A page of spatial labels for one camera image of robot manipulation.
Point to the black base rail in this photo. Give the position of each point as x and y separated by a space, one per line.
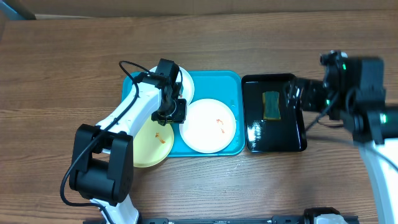
274 220

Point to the black plastic tray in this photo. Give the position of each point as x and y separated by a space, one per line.
284 135

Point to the teal plastic tray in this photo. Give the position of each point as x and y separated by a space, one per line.
221 85

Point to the green yellow sponge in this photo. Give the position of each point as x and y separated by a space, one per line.
270 100

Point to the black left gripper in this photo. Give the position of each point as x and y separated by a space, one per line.
180 117

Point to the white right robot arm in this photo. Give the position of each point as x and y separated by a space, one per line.
352 91

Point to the yellow plate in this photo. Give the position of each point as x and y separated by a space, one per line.
152 144

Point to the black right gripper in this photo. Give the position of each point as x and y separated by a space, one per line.
310 91

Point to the white plate with stain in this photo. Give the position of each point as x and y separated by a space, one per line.
159 81

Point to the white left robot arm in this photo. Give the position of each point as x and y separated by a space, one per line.
102 161

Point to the large white plate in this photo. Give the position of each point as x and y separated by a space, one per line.
210 126

